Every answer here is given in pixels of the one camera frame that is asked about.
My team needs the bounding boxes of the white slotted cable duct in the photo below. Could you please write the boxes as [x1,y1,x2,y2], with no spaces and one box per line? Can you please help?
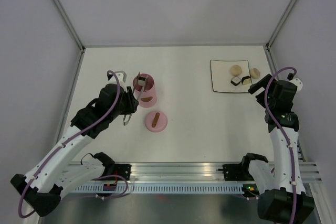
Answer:
[73,183,244,195]

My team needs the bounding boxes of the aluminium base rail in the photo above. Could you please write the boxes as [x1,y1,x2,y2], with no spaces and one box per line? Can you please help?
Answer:
[65,161,323,183]

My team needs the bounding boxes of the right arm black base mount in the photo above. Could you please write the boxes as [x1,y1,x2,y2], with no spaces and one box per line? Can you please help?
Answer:
[218,164,245,182]

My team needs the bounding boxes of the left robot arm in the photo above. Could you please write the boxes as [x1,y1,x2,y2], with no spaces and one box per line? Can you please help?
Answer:
[10,82,139,219]

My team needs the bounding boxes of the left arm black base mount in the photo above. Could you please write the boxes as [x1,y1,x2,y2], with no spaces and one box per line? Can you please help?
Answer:
[112,164,132,181]

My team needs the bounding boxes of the round beige bun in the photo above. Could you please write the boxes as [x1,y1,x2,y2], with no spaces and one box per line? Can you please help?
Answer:
[250,68,260,79]
[230,65,242,77]

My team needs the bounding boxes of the right aluminium frame post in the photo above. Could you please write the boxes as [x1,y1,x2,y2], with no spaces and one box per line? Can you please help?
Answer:
[266,0,298,51]

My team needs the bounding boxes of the black white sushi piece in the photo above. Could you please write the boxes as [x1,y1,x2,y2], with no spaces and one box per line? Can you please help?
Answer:
[138,76,146,86]
[230,76,241,87]
[241,76,251,85]

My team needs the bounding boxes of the aluminium frame post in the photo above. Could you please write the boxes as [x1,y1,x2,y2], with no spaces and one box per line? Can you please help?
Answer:
[51,0,85,52]
[266,0,298,51]

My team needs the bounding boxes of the metal tongs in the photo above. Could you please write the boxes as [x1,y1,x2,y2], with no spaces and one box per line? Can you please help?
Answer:
[123,72,148,126]

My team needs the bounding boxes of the pink lunch box lid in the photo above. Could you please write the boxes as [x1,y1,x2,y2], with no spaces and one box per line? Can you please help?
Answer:
[144,111,168,133]

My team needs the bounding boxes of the pink cylindrical lunch box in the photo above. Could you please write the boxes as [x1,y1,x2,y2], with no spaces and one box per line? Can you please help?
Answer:
[132,73,158,108]

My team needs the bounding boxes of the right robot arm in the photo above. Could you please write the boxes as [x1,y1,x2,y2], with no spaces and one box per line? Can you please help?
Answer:
[239,74,314,223]

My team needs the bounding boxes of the left aluminium frame post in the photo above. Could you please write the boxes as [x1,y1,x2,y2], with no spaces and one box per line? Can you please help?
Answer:
[51,0,85,52]

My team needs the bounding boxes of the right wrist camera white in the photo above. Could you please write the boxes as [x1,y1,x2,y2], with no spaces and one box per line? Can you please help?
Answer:
[287,73,303,92]

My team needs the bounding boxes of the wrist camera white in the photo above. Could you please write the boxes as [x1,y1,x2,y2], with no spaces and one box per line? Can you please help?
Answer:
[287,73,303,92]
[107,70,127,90]

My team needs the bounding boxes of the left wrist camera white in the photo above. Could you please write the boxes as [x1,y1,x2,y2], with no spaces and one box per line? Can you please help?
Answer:
[107,70,127,90]

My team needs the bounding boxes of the white square plate black rim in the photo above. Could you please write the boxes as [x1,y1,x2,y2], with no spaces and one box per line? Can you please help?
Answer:
[210,60,252,93]

